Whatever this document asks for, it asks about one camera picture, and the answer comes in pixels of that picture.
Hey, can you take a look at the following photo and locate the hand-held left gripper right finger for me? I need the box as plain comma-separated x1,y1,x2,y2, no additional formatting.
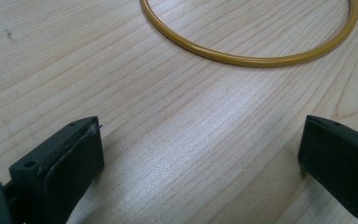
297,114,358,224

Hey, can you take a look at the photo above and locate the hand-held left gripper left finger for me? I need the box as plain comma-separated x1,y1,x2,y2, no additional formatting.
8,116,105,224

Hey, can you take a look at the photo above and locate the yellow plastic ring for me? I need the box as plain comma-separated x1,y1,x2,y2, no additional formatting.
139,0,358,68

